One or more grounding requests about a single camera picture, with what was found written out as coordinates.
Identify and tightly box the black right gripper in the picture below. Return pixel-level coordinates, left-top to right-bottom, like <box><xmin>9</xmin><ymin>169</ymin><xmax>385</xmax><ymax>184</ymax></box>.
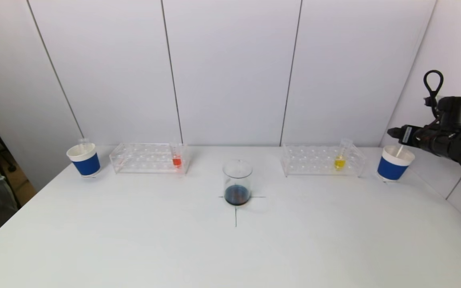
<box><xmin>387</xmin><ymin>124</ymin><xmax>438</xmax><ymax>152</ymax></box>

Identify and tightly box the test tube with yellow pigment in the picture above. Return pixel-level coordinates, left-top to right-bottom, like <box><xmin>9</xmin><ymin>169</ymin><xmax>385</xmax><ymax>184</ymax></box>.
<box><xmin>333</xmin><ymin>138</ymin><xmax>353</xmax><ymax>171</ymax></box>

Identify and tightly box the clear acrylic test tube rack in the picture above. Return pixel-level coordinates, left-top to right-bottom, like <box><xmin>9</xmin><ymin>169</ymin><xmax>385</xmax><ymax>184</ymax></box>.
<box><xmin>110</xmin><ymin>142</ymin><xmax>190</xmax><ymax>175</ymax></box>
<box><xmin>281</xmin><ymin>144</ymin><xmax>366</xmax><ymax>178</ymax></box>

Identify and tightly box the clear glass beaker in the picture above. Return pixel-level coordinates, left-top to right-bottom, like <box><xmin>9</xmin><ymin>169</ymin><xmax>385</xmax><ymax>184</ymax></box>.
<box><xmin>222</xmin><ymin>160</ymin><xmax>253</xmax><ymax>206</ymax></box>

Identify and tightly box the blue white paper cup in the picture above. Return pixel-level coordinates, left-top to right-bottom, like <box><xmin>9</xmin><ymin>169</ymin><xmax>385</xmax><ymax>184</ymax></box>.
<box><xmin>66</xmin><ymin>143</ymin><xmax>101</xmax><ymax>178</ymax></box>
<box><xmin>377</xmin><ymin>146</ymin><xmax>415</xmax><ymax>182</ymax></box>

